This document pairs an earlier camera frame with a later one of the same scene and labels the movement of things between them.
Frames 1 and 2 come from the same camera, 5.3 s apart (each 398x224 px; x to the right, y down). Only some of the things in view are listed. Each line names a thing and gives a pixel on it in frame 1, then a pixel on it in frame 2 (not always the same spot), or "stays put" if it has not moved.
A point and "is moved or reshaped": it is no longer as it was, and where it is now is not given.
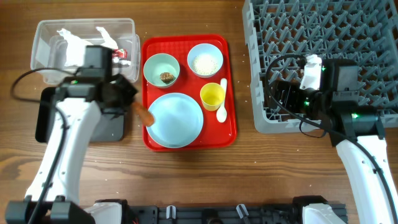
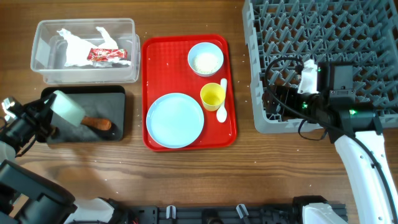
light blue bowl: x=205 y=60 stays put
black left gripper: x=131 y=91 to x=40 y=117
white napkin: x=76 y=48 stays put
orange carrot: x=147 y=117 to x=97 y=123
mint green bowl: x=158 y=63 is moved or reshaped
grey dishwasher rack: x=365 y=31 stays put
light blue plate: x=178 y=120 stays put
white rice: x=204 y=65 stays put
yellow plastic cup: x=212 y=96 stays put
